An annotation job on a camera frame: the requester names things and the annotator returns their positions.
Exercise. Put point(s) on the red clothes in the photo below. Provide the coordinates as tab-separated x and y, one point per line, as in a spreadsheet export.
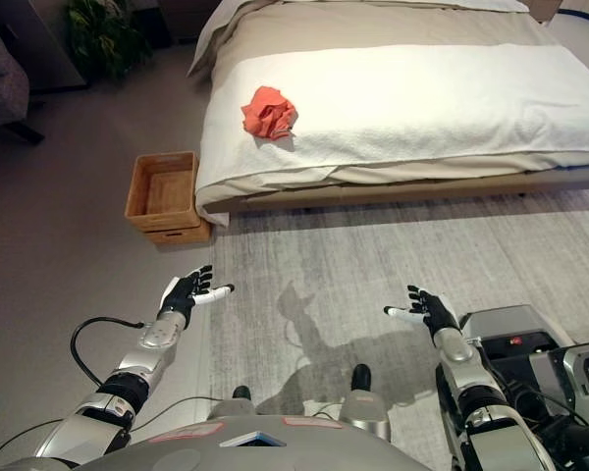
267	113

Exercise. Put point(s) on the silver right robot leg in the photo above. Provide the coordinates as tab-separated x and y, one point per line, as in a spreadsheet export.
363	407

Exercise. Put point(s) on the grey armchair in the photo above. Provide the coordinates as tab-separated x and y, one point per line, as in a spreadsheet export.
0	83

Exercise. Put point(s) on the dark wooden nightstand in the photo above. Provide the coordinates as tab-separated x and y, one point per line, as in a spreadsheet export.
186	19

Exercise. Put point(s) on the bed with white blanket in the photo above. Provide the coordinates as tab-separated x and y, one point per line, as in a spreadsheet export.
324	29

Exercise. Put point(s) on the white pillow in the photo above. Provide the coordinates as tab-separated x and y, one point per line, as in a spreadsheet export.
471	4

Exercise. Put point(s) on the silver robot leg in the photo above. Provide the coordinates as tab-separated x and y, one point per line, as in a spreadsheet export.
233	407
363	407

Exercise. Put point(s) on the white bed blanket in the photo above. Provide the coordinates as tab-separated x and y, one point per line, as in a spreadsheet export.
422	98

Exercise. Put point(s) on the wooden box under basket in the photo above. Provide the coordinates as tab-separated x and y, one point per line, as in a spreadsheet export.
176	236

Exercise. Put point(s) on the green potted plant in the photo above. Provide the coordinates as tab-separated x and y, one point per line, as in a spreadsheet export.
103	39

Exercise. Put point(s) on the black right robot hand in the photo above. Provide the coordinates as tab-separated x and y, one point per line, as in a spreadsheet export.
434	309

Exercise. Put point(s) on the grey robot torso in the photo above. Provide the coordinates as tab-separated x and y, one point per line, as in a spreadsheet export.
201	446

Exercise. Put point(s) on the silver left robot leg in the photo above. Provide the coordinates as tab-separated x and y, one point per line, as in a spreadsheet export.
233	407

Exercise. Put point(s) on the tan bed frame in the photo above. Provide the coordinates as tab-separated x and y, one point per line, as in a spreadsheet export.
422	189

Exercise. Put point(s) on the woven wicker basket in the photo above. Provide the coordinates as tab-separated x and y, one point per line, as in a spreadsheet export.
137	196

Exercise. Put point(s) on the dark cabinet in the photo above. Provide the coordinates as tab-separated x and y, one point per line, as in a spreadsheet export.
39	39

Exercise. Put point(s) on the grey robot torso and legs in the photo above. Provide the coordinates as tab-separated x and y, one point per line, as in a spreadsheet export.
324	255

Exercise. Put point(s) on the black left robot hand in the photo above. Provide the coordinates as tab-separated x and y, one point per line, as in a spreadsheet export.
182	294

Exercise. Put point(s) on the white round seat blue trim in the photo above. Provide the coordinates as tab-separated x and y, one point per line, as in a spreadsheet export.
584	34

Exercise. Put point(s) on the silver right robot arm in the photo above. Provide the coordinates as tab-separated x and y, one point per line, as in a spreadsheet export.
476	378

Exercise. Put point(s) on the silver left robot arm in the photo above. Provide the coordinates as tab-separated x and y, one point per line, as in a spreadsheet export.
147	338

